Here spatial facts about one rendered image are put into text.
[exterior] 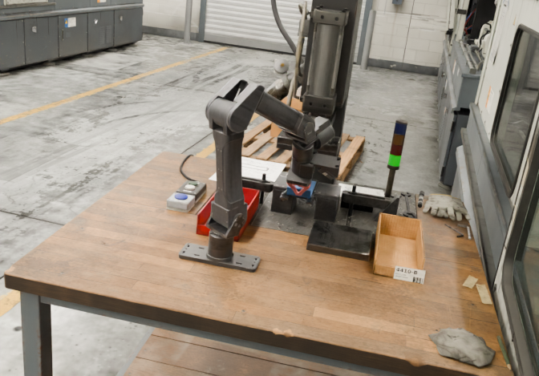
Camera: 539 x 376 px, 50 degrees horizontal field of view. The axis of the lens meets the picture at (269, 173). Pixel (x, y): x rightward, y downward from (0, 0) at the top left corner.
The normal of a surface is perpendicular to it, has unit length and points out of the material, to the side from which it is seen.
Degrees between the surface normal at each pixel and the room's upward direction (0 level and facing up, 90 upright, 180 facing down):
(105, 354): 0
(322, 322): 0
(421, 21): 90
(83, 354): 0
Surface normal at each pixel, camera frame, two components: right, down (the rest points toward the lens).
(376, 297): 0.11, -0.93
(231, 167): 0.64, 0.33
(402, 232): -0.20, 0.32
